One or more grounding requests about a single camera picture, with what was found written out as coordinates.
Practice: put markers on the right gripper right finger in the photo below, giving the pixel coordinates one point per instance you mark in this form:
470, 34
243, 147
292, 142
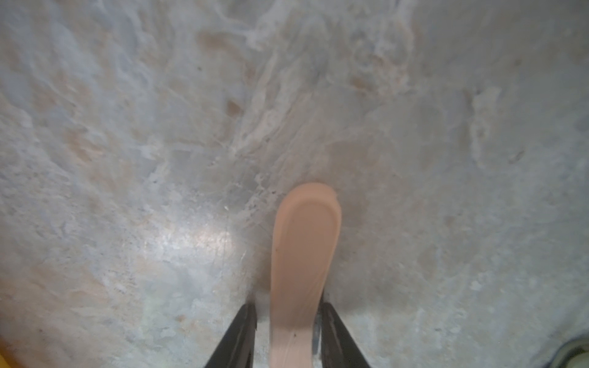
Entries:
338, 348

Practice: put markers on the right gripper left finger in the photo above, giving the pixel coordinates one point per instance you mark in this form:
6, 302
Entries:
236, 349

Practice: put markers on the pink knife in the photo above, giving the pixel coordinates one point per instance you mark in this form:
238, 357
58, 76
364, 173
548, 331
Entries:
305, 235

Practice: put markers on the white plastic storage box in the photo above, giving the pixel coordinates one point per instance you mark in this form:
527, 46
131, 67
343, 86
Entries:
573, 354

